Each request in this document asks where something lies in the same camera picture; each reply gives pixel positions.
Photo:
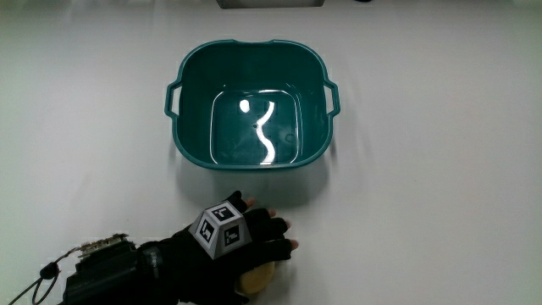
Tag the white desk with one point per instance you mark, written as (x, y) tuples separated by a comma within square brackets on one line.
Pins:
[(423, 190)]

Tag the person's left hand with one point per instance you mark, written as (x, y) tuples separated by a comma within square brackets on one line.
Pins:
[(190, 267)]

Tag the teal plastic basin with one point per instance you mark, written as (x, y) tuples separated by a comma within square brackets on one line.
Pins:
[(195, 127)]

